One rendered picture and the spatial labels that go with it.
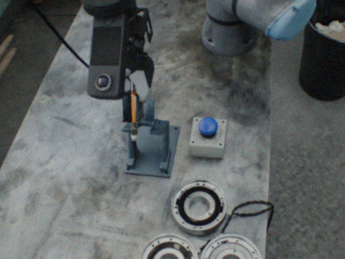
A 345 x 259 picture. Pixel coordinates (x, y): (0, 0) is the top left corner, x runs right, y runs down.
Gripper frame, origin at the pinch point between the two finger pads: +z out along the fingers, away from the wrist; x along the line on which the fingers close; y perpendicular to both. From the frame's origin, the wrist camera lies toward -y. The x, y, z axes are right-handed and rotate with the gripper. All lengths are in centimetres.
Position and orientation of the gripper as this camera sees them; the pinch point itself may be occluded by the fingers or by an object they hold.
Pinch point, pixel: (132, 100)
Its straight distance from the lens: 62.0
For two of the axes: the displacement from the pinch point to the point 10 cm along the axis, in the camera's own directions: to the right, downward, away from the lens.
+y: 1.7, -8.2, 5.5
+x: -9.8, -0.8, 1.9
